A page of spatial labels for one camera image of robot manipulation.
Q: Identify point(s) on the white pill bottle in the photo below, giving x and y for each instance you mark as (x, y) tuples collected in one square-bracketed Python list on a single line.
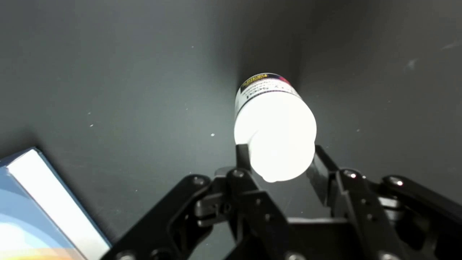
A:
[(275, 130)]

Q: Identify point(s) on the blue orange book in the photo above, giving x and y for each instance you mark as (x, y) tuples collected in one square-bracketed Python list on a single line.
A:
[(37, 211)]

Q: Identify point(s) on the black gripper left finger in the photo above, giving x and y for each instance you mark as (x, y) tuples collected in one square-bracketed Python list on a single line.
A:
[(235, 211)]

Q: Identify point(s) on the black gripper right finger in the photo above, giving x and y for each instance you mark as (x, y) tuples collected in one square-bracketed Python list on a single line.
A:
[(379, 211)]

